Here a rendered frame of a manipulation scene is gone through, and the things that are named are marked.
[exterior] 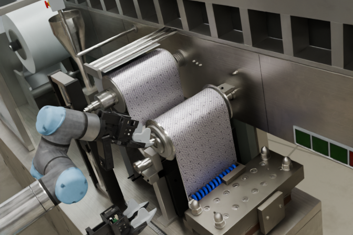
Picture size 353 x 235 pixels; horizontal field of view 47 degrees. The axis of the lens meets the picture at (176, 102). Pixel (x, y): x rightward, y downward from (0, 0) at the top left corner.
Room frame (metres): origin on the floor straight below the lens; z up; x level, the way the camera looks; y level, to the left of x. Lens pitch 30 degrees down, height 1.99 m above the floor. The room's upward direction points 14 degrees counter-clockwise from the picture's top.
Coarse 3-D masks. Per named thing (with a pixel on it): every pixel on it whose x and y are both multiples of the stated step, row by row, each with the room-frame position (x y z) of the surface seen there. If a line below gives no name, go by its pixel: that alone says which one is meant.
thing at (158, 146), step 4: (152, 132) 1.07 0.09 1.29; (152, 136) 1.06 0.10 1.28; (156, 136) 1.05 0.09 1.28; (156, 140) 1.05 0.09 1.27; (160, 140) 1.04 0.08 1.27; (156, 144) 1.05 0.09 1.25; (160, 144) 1.03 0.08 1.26; (156, 148) 1.06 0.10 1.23; (160, 148) 1.04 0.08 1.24; (164, 148) 1.04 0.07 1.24; (160, 152) 1.04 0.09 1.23
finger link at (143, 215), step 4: (144, 208) 0.91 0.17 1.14; (156, 208) 0.94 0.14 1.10; (140, 212) 0.90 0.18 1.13; (144, 212) 0.91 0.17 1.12; (148, 212) 0.91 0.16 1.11; (152, 212) 0.92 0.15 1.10; (140, 216) 0.90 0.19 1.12; (144, 216) 0.91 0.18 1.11; (148, 216) 0.91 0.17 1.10; (152, 216) 0.92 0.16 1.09; (132, 220) 0.89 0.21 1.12; (136, 220) 0.89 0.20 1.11; (140, 220) 0.90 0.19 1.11; (144, 220) 0.90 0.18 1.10; (148, 220) 0.90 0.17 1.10; (132, 224) 0.89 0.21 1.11; (136, 224) 0.89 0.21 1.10; (140, 224) 0.89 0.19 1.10
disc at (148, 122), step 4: (148, 120) 1.10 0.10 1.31; (152, 120) 1.08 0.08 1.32; (148, 124) 1.11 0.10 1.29; (152, 124) 1.08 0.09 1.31; (156, 124) 1.06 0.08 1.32; (160, 128) 1.05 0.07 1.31; (164, 132) 1.03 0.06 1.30; (168, 136) 1.02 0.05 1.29; (168, 140) 1.02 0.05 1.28; (172, 144) 1.01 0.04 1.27; (172, 148) 1.01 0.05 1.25; (172, 152) 1.02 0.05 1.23; (168, 156) 1.05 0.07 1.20; (172, 156) 1.03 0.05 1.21
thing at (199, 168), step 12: (228, 132) 1.14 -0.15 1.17; (204, 144) 1.08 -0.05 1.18; (216, 144) 1.11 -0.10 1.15; (228, 144) 1.13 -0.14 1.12; (192, 156) 1.05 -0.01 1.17; (204, 156) 1.08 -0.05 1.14; (216, 156) 1.10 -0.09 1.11; (228, 156) 1.13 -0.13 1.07; (180, 168) 1.02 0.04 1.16; (192, 168) 1.05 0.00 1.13; (204, 168) 1.07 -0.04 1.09; (216, 168) 1.10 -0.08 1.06; (228, 168) 1.12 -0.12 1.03; (192, 180) 1.04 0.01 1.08; (204, 180) 1.06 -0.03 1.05; (192, 192) 1.03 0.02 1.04
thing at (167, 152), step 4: (152, 128) 1.07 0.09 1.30; (156, 128) 1.06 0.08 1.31; (156, 132) 1.05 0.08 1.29; (160, 132) 1.04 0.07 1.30; (160, 136) 1.04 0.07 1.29; (164, 136) 1.03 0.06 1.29; (164, 140) 1.02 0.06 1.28; (164, 144) 1.03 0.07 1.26; (168, 144) 1.02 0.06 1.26; (168, 148) 1.02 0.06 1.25; (164, 152) 1.04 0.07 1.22; (168, 152) 1.02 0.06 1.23; (164, 156) 1.05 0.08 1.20
